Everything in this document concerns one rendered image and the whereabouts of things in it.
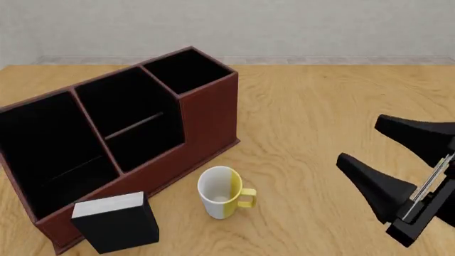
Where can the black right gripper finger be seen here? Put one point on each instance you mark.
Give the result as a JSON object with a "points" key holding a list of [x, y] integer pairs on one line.
{"points": [[416, 136], [373, 184]]}

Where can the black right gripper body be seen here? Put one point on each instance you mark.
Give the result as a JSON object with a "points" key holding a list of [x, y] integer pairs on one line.
{"points": [[426, 205]]}

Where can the red-brown desk caddy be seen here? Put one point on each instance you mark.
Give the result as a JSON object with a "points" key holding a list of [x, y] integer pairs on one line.
{"points": [[209, 112]]}

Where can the black book with white pages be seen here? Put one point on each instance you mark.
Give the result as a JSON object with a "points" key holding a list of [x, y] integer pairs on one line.
{"points": [[119, 232]]}

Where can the white and yellow mug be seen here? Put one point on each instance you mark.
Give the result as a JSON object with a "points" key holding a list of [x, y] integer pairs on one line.
{"points": [[217, 208]]}

